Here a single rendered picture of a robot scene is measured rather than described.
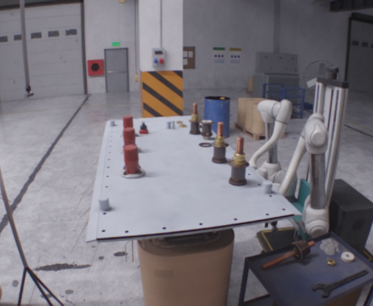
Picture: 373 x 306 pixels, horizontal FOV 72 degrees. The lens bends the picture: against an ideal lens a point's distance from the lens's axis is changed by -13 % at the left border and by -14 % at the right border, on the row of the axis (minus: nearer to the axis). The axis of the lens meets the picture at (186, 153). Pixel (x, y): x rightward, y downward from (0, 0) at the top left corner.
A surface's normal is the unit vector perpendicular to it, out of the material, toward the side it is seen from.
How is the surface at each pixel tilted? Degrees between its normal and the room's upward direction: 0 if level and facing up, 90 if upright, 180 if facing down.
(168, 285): 90
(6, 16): 90
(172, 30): 90
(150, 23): 90
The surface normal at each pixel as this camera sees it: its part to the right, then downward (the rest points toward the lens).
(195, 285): 0.21, 0.33
